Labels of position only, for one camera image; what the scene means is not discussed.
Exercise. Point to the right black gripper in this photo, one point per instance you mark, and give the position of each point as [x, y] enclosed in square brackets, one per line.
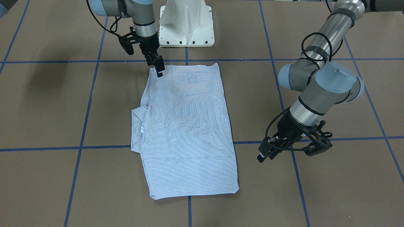
[147, 46]

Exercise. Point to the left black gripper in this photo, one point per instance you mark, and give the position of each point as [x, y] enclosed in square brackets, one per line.
[289, 129]

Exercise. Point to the light blue striped shirt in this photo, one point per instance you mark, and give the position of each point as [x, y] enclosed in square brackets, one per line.
[183, 133]

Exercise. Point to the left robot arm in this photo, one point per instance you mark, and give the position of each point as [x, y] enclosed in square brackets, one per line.
[321, 81]

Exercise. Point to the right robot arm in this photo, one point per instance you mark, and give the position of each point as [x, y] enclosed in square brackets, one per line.
[143, 32]

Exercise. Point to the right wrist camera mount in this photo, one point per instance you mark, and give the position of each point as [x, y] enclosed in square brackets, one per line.
[128, 40]

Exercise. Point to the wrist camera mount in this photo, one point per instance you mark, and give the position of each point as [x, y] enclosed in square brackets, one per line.
[320, 141]
[128, 40]

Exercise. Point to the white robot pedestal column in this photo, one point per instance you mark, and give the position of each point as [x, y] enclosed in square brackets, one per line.
[186, 23]

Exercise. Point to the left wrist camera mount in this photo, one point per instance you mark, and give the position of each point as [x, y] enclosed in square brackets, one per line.
[320, 141]

